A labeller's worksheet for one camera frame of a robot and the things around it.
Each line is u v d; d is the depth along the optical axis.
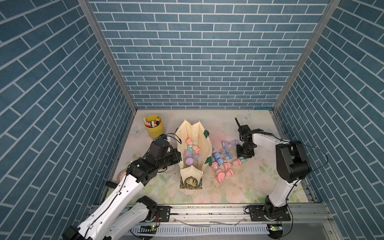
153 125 0.94
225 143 0.97
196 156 0.90
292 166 0.50
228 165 0.88
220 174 0.81
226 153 0.94
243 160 0.89
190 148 0.95
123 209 0.45
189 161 0.82
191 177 0.79
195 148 0.93
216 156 0.92
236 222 0.72
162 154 0.56
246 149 0.81
